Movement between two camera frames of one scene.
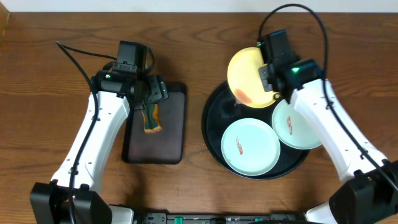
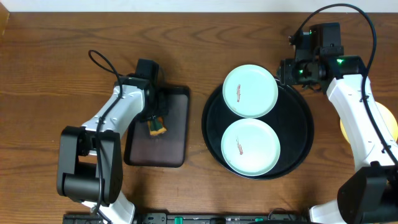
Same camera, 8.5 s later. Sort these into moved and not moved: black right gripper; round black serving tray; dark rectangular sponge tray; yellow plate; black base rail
Moved: black right gripper; yellow plate
Not moved: round black serving tray; dark rectangular sponge tray; black base rail
